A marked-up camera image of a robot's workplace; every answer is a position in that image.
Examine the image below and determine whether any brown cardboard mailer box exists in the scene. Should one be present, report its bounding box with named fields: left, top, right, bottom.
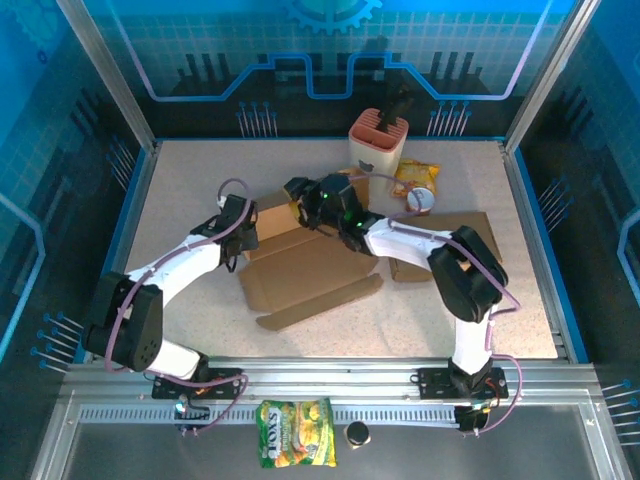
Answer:
left=237, top=169, right=386, bottom=332
left=387, top=211, right=504, bottom=284

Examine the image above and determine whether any pink tin can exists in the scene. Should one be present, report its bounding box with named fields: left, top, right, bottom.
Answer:
left=405, top=187, right=436, bottom=216

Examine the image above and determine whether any cream knife block pink top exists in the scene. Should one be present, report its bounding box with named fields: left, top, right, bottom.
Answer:
left=347, top=107, right=410, bottom=199

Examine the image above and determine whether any yellow snack bag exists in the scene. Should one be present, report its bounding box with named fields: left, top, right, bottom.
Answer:
left=389, top=158, right=441, bottom=200

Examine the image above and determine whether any blue table side panel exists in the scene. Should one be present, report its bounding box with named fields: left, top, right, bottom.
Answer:
left=513, top=144, right=592, bottom=364
left=74, top=144, right=154, bottom=364

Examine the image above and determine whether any black controller board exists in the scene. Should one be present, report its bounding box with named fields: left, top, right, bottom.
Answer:
left=453, top=402, right=494, bottom=435
left=173, top=397, right=211, bottom=436

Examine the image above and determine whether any green Fox's candy bag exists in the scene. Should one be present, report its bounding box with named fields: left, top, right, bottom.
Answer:
left=254, top=397, right=339, bottom=470

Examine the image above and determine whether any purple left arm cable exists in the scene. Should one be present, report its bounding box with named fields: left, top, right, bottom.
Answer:
left=103, top=178, right=251, bottom=439

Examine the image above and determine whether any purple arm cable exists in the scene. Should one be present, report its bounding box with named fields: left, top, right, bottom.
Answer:
left=349, top=172, right=525, bottom=437
left=103, top=178, right=251, bottom=439

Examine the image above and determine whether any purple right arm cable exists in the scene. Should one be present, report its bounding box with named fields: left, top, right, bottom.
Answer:
left=349, top=172, right=525, bottom=437

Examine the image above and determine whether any black knife handle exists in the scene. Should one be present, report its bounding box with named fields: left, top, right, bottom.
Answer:
left=377, top=82, right=416, bottom=136

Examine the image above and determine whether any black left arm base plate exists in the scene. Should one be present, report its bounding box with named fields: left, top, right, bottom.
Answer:
left=151, top=367, right=245, bottom=401

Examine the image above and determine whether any aluminium mounting rail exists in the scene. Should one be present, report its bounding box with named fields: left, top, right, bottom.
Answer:
left=64, top=357, right=601, bottom=401

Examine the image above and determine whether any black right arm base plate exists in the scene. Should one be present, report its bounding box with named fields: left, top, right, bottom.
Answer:
left=417, top=367, right=509, bottom=401

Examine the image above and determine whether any slotted grey cable duct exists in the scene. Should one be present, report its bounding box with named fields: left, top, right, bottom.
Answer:
left=78, top=404, right=464, bottom=426

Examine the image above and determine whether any aluminium frame post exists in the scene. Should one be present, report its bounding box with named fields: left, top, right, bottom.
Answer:
left=503, top=0, right=602, bottom=154
left=54, top=0, right=160, bottom=154

